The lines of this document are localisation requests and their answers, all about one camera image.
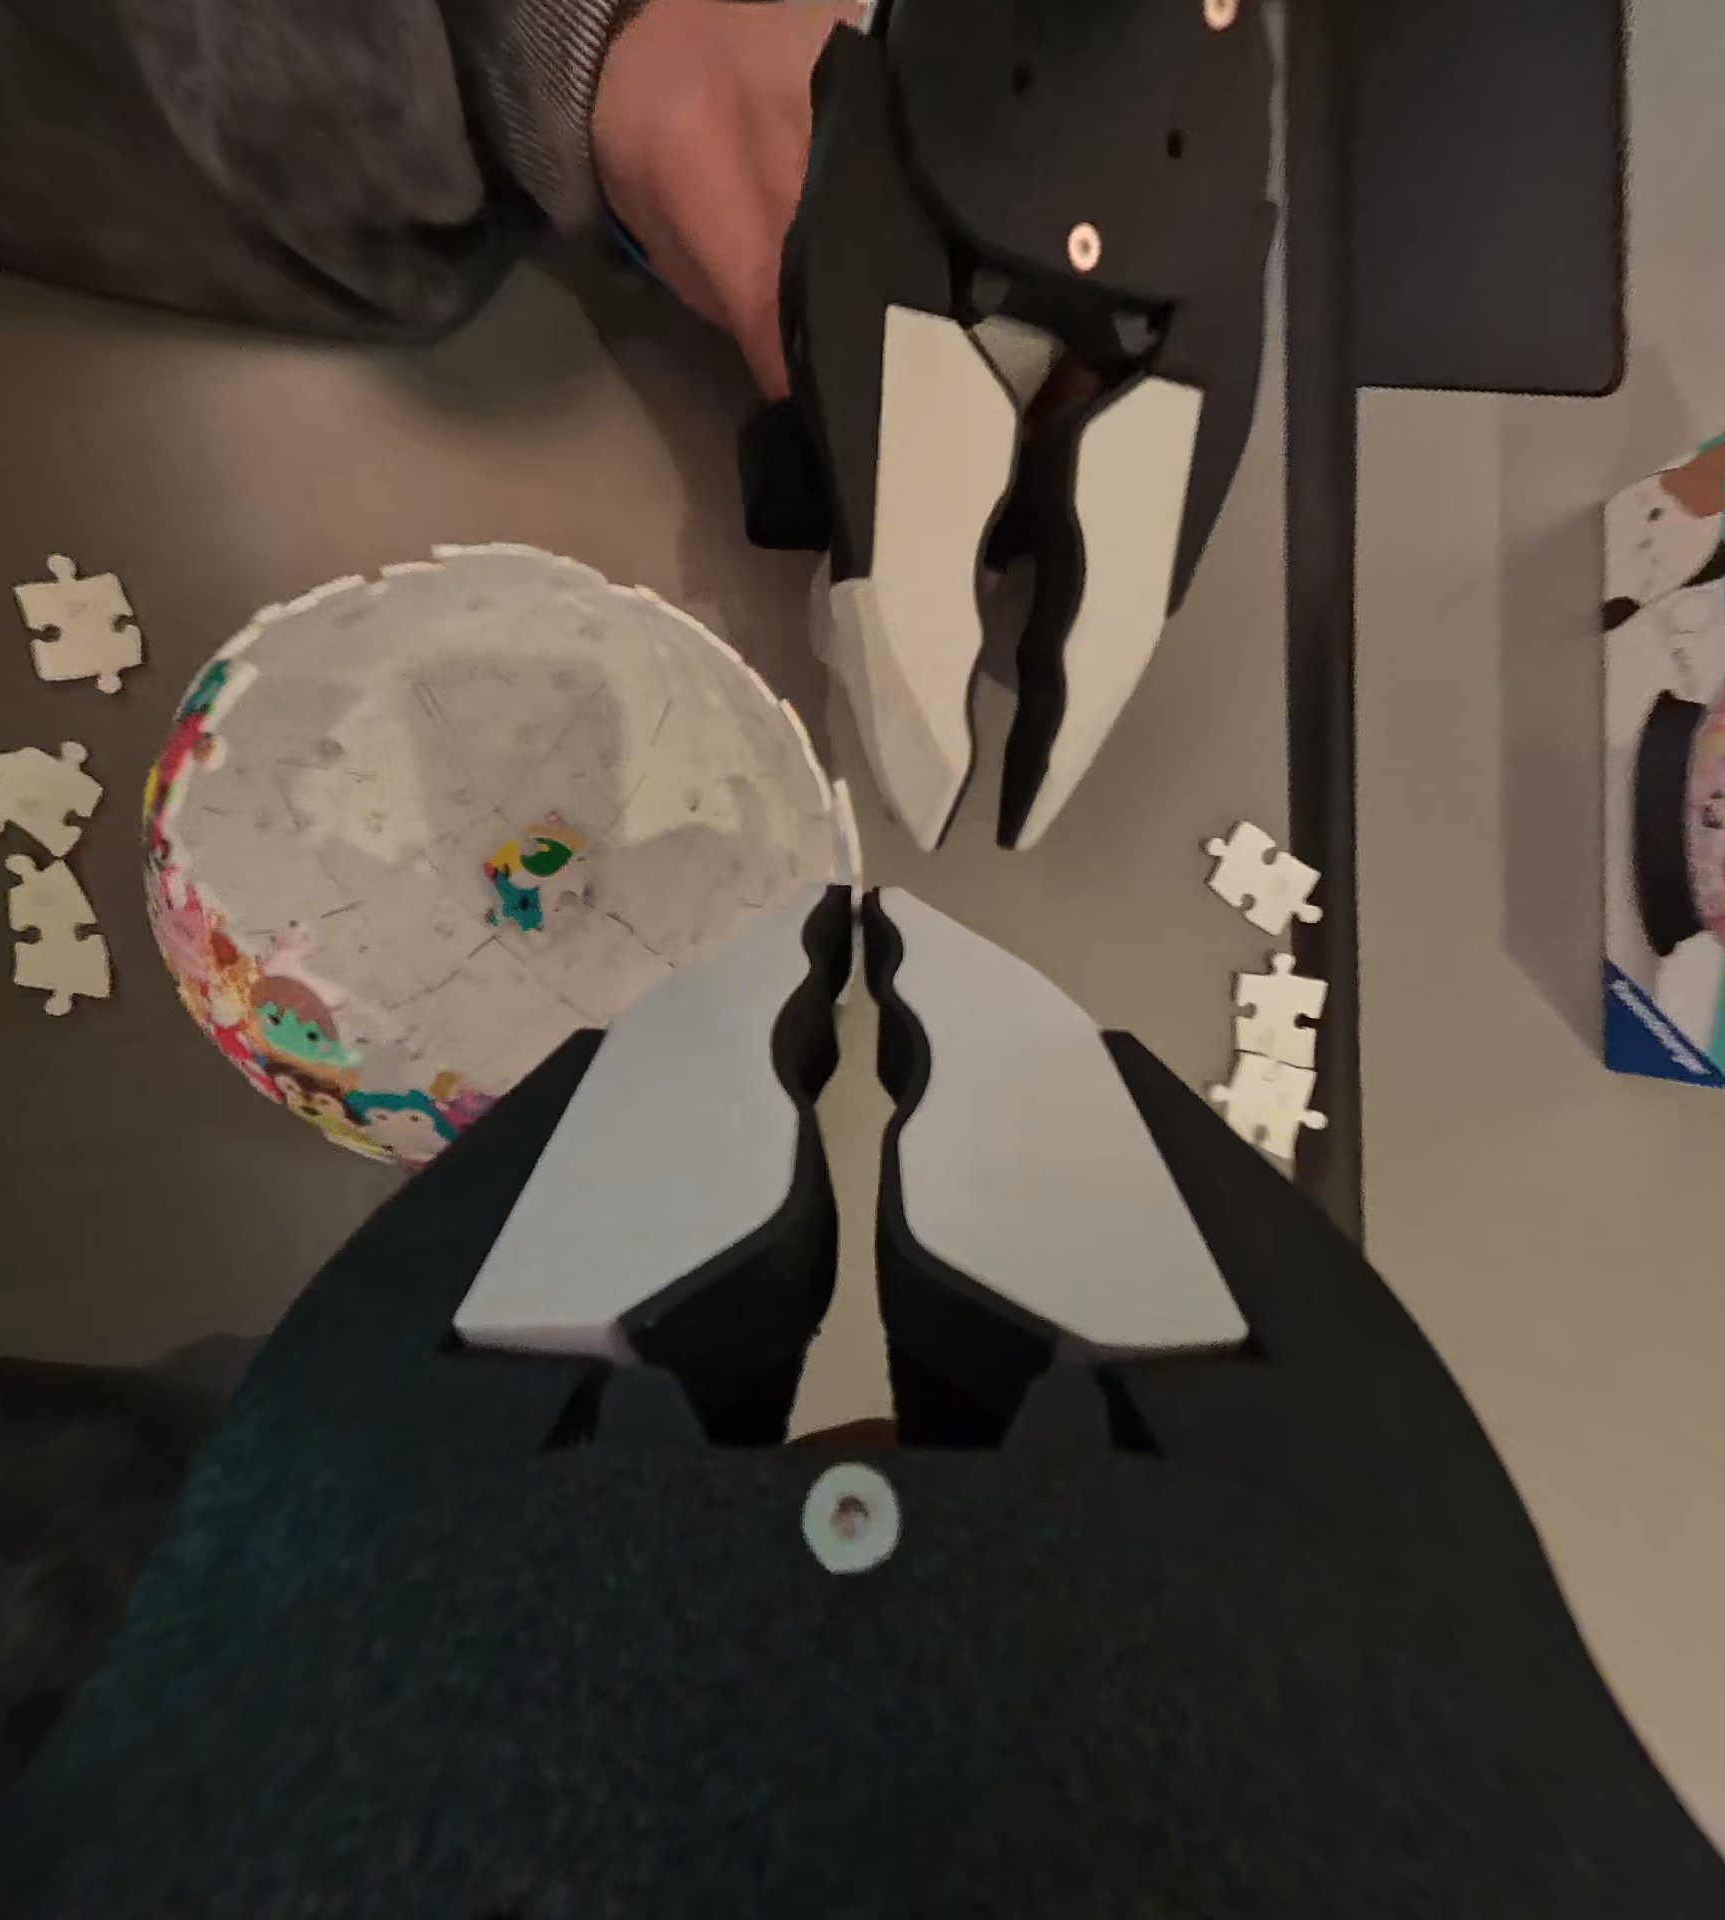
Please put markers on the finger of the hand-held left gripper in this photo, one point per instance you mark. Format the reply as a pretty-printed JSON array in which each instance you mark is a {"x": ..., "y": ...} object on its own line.
[
  {"x": 1134, "y": 571},
  {"x": 923, "y": 571}
]

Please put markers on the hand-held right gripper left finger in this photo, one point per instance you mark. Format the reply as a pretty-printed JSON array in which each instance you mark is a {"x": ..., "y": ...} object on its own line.
[{"x": 639, "y": 1186}]

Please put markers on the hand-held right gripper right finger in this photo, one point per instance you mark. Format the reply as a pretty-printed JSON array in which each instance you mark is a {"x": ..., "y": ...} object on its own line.
[{"x": 1058, "y": 1186}]

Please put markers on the colourful puzzle ball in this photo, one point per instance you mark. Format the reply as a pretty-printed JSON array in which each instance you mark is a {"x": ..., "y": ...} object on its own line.
[{"x": 503, "y": 780}]

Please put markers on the person's left forearm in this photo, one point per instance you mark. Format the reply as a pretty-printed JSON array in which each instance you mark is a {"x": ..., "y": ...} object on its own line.
[{"x": 263, "y": 151}]

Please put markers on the person's left hand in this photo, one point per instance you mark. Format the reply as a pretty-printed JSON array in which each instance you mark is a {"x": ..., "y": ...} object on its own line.
[{"x": 714, "y": 151}]

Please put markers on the black mat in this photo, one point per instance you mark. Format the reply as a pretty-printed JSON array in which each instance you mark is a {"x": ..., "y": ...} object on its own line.
[{"x": 1493, "y": 181}]

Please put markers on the blue wristband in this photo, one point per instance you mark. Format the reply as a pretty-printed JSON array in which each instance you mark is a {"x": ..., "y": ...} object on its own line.
[{"x": 624, "y": 233}]

